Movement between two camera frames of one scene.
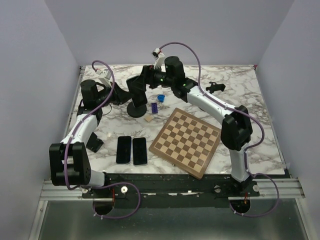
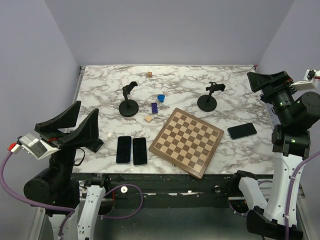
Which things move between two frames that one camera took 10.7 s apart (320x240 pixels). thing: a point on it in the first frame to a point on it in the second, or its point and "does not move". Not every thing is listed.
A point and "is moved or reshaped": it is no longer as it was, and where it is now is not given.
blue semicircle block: x=161 y=98 does not move
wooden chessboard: x=186 y=141 does not move
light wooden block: x=149 y=118 does not move
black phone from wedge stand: x=123 y=153 does not move
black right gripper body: x=157 y=78 to x=281 y=82
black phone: x=139 y=97 is moved or reshaped
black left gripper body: x=116 y=97 to x=51 y=133
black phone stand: x=136 y=112 is moved or reshaped
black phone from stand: x=139 y=151 does not move
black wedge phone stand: x=94 y=143 does not move
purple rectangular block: x=154 y=108 does not move
